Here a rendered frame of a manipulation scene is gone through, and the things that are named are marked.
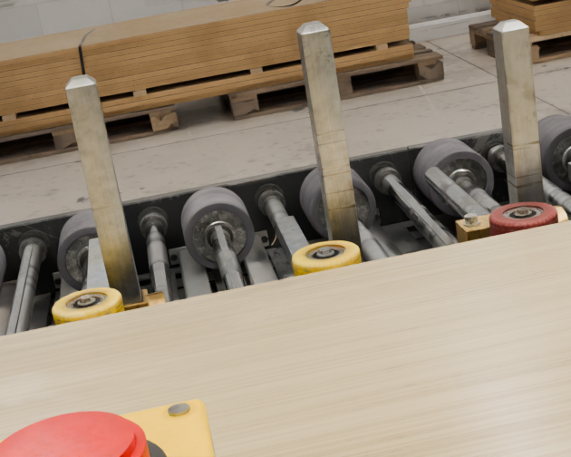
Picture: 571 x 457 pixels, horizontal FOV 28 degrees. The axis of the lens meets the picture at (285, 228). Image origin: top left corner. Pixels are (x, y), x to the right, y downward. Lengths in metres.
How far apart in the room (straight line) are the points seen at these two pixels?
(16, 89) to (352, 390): 5.27
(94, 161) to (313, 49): 0.29
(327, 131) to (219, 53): 4.83
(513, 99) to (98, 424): 1.18
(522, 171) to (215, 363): 0.53
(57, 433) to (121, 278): 1.12
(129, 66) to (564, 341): 5.23
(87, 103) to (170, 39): 4.82
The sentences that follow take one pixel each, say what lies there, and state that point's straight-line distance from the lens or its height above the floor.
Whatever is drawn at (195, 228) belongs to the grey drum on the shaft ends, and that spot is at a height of 0.82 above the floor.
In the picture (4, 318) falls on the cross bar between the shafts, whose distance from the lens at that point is 1.81.
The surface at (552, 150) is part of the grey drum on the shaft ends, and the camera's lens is 1.91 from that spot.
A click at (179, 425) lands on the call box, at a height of 1.22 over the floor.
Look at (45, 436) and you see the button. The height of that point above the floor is 1.23.
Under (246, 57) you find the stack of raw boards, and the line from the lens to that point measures 6.20.
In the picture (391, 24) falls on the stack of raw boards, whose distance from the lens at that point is 6.35.
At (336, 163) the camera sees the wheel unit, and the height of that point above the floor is 0.99.
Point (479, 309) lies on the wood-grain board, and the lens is 1.13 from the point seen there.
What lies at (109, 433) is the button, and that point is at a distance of 0.28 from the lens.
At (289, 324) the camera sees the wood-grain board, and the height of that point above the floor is 0.90.
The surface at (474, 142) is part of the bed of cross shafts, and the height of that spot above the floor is 0.83.
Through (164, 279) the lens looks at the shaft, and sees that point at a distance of 1.60.
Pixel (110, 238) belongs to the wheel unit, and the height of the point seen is 0.95.
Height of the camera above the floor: 1.36
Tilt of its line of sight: 18 degrees down
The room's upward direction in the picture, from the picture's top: 9 degrees counter-clockwise
